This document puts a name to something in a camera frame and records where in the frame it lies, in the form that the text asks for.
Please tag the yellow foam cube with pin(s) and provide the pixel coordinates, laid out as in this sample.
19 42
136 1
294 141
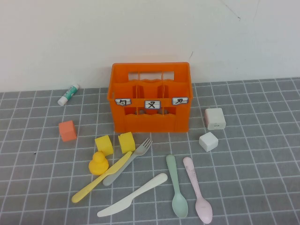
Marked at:
126 141
104 143

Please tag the paper label fork character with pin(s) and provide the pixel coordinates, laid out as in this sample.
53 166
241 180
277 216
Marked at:
152 104

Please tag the yellow plastic knife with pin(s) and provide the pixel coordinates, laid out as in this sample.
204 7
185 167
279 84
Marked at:
93 185

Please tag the paper label spoon character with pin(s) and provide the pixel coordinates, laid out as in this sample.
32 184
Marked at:
123 102

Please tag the paper label knife character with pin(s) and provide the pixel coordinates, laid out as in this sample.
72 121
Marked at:
180 101

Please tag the yellow rubber duck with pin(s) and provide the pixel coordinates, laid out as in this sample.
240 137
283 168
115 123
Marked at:
98 165

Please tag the orange plastic cutlery holder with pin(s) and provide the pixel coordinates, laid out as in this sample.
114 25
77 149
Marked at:
150 124

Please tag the cream white plastic knife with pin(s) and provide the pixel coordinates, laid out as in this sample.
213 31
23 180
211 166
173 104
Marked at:
140 192

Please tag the white plastic cube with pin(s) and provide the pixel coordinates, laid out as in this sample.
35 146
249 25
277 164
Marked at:
208 141

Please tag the grey grid table mat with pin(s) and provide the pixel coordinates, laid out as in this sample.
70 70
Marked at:
257 164

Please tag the white green glue stick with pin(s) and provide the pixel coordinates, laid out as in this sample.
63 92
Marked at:
68 95

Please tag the white USB wall charger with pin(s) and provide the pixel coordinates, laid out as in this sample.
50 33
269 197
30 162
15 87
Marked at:
214 118

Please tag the green plastic spoon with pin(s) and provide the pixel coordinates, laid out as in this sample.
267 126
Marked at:
180 206

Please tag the grey plastic fork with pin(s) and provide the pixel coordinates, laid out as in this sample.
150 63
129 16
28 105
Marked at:
120 170

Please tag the pink plastic spoon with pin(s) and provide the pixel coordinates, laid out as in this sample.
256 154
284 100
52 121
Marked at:
204 211

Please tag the orange foam cube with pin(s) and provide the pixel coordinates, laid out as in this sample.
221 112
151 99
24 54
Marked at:
67 131

